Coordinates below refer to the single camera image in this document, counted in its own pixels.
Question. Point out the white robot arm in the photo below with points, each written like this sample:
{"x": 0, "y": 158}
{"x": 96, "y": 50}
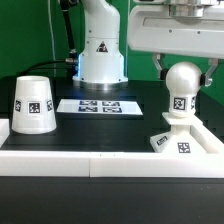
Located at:
{"x": 100, "y": 64}

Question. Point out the white lamp bulb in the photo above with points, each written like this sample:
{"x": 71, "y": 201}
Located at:
{"x": 183, "y": 83}

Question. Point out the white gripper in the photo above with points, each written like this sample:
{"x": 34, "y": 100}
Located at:
{"x": 151, "y": 28}

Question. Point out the white lamp shade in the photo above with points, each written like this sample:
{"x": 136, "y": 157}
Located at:
{"x": 33, "y": 106}

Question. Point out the white right fence wall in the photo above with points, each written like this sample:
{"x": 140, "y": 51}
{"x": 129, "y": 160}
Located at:
{"x": 206, "y": 139}

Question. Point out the white front fence wall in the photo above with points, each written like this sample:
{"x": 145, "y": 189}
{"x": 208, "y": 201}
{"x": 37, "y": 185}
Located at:
{"x": 101, "y": 164}

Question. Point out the white marker sheet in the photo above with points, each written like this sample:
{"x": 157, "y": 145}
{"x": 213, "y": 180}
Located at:
{"x": 99, "y": 107}

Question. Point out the white lamp base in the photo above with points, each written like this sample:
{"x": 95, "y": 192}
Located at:
{"x": 178, "y": 139}

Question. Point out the white fence wall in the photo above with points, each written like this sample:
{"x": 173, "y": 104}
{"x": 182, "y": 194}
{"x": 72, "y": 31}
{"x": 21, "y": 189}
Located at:
{"x": 101, "y": 164}
{"x": 4, "y": 130}
{"x": 206, "y": 139}

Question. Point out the white left fence wall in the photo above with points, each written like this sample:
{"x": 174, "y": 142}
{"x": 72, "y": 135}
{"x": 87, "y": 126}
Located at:
{"x": 4, "y": 130}

